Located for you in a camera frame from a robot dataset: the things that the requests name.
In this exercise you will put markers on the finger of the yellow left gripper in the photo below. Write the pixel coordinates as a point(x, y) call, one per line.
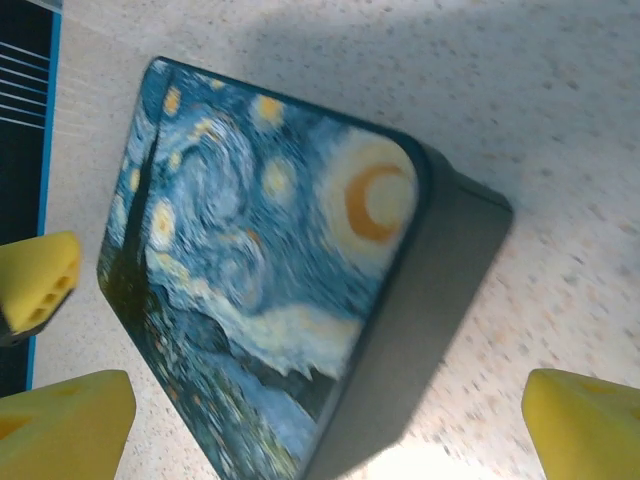
point(35, 275)

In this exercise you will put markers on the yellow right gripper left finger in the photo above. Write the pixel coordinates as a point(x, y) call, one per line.
point(60, 430)

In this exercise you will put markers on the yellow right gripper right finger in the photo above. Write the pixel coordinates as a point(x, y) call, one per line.
point(590, 430)

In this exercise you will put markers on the starry night print box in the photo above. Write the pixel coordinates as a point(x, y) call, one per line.
point(260, 260)

